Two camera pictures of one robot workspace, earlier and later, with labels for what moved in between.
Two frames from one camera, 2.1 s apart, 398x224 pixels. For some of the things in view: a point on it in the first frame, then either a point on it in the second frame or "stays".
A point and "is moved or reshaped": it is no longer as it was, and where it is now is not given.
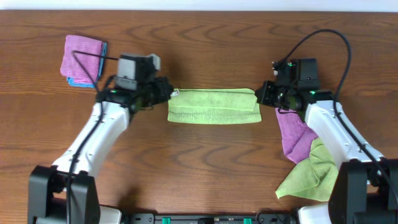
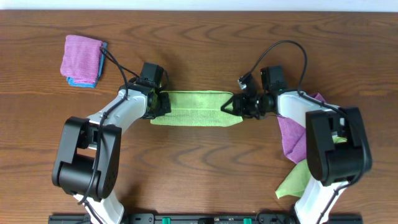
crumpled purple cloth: x=296 y=135 stays
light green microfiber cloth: x=214 y=106 is moved or reshaped
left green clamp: x=166 y=220 stays
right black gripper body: x=273 y=96 -> x=252 y=106
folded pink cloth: x=71 y=66 stays
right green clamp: x=247 y=220 stays
